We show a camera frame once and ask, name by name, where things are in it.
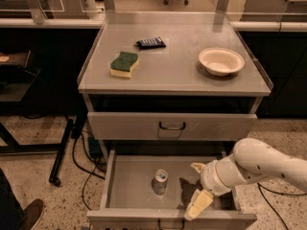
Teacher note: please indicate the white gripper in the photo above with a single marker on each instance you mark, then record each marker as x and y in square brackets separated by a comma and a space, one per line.
[208, 177]

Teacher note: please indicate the silver redbull can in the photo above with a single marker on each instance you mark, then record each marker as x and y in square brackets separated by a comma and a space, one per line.
[159, 182]

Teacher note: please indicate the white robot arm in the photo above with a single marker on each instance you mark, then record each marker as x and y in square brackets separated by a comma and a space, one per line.
[250, 161]

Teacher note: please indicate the open middle drawer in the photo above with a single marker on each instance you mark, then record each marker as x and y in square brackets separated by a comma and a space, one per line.
[129, 202]

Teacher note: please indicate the grey metal drawer cabinet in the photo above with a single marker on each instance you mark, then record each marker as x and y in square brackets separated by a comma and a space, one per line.
[170, 79]

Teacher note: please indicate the closed upper drawer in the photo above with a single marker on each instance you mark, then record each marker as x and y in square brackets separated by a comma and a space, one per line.
[170, 126]

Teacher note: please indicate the white paper bowl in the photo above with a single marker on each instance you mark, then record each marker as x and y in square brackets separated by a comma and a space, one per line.
[221, 62]

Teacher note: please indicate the green yellow sponge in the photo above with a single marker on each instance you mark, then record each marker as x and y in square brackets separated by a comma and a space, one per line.
[124, 65]

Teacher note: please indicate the dark blue snack packet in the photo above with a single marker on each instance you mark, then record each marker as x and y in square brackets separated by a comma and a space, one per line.
[150, 43]

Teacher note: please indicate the brown shoe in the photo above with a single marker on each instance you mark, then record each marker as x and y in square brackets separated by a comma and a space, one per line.
[32, 215]

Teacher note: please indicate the black table leg stand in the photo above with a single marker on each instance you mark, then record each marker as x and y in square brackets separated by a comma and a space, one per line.
[12, 147]

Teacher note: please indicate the dark side table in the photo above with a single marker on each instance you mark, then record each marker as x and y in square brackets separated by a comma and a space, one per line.
[16, 76]

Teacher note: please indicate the white horizontal rail pipe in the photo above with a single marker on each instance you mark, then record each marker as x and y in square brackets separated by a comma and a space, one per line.
[97, 24]

